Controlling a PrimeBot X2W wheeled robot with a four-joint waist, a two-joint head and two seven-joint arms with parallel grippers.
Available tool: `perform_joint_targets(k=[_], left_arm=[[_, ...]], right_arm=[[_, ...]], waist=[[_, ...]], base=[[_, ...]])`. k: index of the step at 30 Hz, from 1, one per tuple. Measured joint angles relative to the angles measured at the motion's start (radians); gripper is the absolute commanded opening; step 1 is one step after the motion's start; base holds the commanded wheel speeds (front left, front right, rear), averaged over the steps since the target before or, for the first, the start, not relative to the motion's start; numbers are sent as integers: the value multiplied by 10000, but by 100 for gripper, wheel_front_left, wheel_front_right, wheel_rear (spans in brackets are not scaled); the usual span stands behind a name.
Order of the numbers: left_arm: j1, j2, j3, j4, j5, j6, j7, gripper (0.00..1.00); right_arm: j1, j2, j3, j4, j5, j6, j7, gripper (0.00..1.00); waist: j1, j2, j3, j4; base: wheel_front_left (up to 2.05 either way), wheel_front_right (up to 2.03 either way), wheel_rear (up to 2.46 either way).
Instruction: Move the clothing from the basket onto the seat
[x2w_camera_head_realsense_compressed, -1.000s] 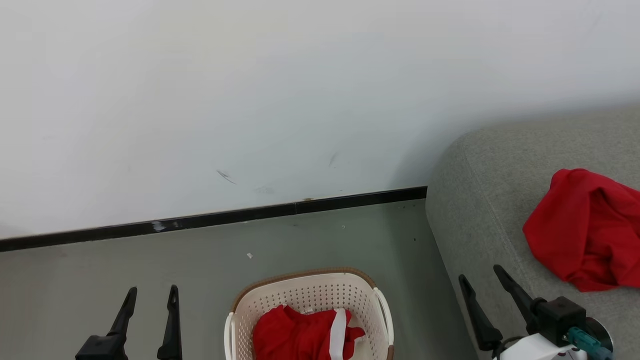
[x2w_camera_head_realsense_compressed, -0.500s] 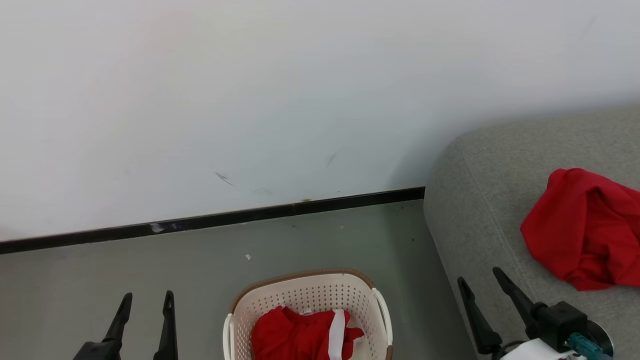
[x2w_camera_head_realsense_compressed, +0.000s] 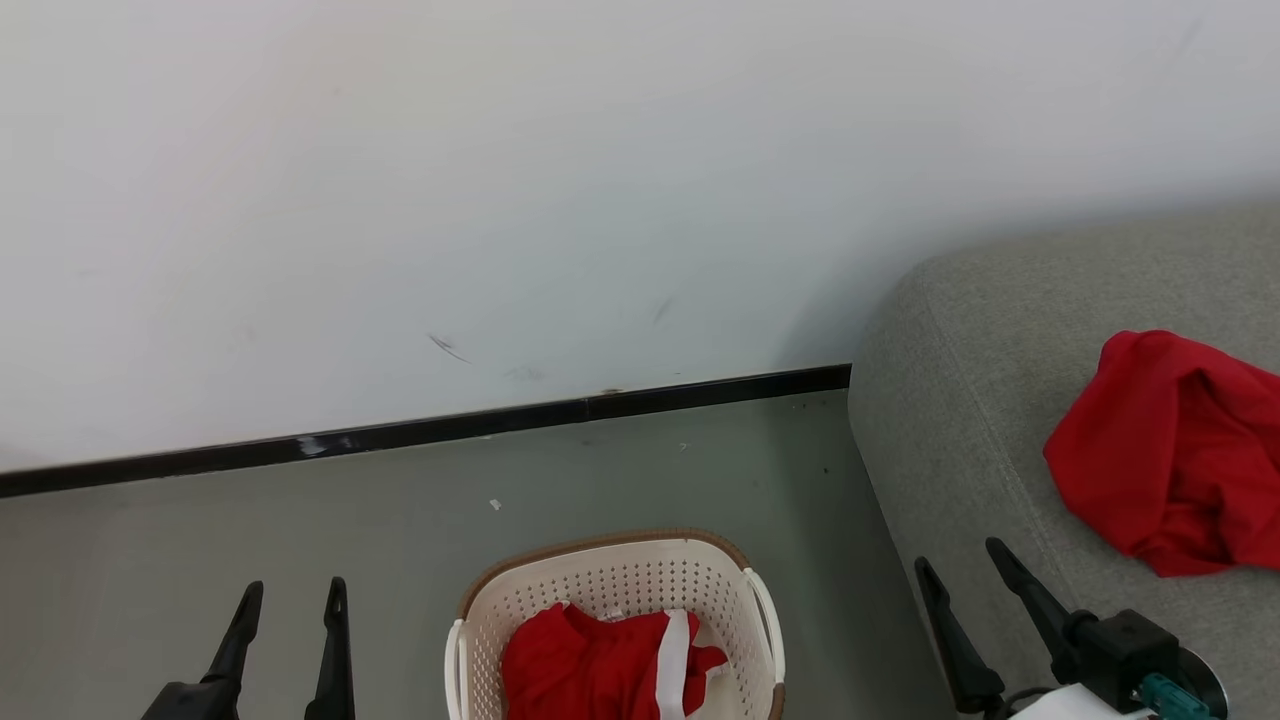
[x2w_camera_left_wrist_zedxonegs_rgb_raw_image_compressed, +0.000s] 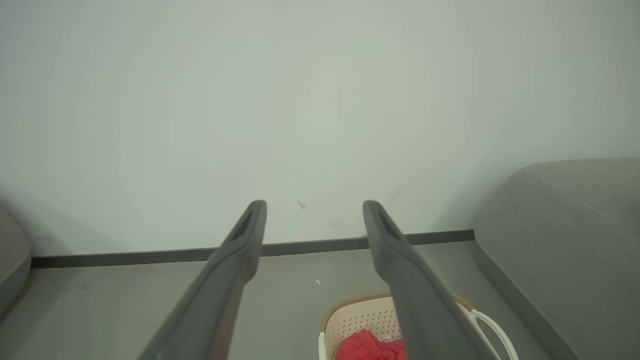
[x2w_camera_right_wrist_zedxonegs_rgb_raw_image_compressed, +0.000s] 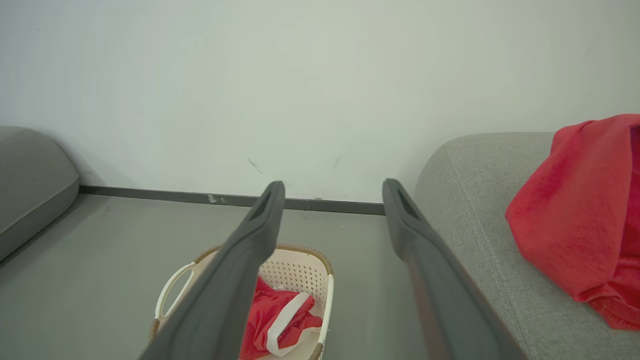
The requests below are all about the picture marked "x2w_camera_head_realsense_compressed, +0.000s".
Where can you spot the plain red garment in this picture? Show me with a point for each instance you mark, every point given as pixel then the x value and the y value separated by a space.
pixel 1170 450

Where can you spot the cream perforated laundry basket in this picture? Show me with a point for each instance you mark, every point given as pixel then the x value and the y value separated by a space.
pixel 620 580

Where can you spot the grey fabric sofa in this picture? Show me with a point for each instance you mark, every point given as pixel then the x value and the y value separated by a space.
pixel 960 400

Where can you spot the red garment with white stripes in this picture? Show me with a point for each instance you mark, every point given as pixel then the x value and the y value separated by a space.
pixel 580 670

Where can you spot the black skirting board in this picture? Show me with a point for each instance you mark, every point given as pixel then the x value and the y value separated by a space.
pixel 450 425

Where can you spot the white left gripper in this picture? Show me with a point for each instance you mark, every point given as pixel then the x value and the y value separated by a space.
pixel 195 705

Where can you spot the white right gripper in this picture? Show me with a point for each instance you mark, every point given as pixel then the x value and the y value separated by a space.
pixel 1120 650

